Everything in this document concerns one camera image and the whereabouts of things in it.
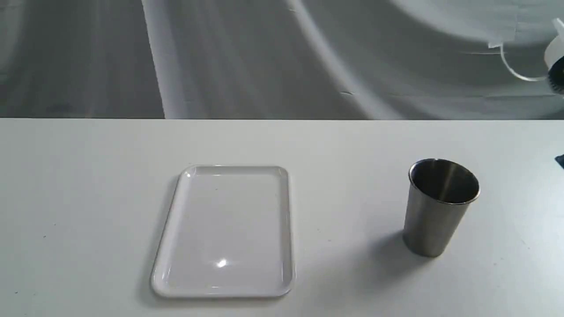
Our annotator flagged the white plastic tray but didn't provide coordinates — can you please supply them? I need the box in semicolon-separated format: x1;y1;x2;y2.
151;165;296;299

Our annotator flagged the translucent squeeze bottle amber liquid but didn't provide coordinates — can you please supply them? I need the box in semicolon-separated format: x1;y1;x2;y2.
488;18;564;94

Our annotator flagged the grey backdrop cloth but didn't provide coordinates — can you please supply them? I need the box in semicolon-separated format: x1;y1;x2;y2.
1;0;563;120

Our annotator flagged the stainless steel cup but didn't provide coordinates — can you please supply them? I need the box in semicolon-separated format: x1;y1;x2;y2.
402;158;481;258

